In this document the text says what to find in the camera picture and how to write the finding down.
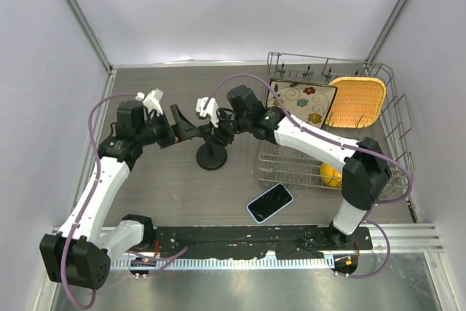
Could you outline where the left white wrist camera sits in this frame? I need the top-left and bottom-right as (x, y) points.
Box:
(135, 89), (164, 117)

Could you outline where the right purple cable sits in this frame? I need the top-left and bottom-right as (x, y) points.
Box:
(210, 74), (414, 279)

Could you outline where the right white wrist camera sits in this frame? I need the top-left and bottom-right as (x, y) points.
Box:
(195, 97), (218, 127)

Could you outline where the yellow bowl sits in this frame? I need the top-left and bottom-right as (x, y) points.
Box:
(320, 162), (343, 189)

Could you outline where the left aluminium frame post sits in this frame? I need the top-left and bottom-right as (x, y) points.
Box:
(64, 0), (113, 73)

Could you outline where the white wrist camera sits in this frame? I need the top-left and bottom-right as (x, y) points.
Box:
(195, 97), (218, 127)
(135, 89), (164, 117)

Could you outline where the aluminium frame post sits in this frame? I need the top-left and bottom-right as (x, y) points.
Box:
(366, 0), (410, 63)
(64, 0), (113, 73)

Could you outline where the floral square plate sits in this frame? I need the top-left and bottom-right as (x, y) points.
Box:
(270, 79), (337, 128)

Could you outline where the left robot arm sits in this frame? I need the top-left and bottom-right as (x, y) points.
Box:
(39, 101), (200, 290)

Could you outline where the blue-cased smartphone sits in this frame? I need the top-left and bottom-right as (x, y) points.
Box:
(246, 184), (293, 224)

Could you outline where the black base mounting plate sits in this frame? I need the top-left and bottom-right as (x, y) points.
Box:
(153, 225), (373, 260)

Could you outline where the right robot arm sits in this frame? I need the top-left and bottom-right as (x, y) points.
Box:
(196, 85), (391, 249)

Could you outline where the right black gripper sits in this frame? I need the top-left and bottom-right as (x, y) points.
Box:
(205, 109), (250, 146)

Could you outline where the grey wire dish rack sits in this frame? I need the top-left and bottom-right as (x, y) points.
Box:
(258, 52), (414, 194)

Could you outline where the black phone stand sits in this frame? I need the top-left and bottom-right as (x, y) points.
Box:
(196, 135), (228, 171)

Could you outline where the white slotted cable duct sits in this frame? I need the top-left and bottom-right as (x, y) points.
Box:
(111, 255), (334, 271)

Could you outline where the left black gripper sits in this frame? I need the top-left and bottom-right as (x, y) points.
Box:
(136, 104), (201, 149)

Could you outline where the orange woven basket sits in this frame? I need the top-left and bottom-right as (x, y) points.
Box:
(325, 76), (387, 129)

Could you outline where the right aluminium frame post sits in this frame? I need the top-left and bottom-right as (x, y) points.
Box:
(366, 0), (410, 63)

